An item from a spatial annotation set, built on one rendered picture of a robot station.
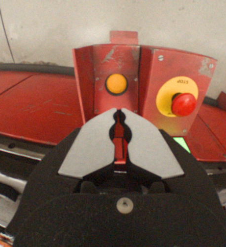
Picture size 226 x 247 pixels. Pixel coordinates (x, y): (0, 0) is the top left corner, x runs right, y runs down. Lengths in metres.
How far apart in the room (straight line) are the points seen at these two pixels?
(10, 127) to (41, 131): 0.10
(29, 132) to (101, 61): 0.26
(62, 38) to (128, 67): 0.82
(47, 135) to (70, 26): 0.82
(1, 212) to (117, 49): 0.48
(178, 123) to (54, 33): 0.99
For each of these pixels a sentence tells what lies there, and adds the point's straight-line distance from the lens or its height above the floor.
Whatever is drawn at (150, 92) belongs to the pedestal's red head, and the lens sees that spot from 0.18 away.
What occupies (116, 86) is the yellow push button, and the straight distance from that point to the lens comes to 0.23.
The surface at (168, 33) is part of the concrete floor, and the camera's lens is 1.02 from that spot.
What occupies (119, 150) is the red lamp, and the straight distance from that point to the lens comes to 0.20.
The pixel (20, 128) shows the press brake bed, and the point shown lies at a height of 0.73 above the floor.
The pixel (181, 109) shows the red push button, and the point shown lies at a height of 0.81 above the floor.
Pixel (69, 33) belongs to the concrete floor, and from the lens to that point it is 1.00.
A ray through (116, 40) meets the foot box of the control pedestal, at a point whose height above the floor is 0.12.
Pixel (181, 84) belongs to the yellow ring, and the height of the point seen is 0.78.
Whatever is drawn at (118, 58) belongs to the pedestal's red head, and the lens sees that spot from 0.24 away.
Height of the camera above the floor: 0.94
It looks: 52 degrees down
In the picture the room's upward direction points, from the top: 178 degrees counter-clockwise
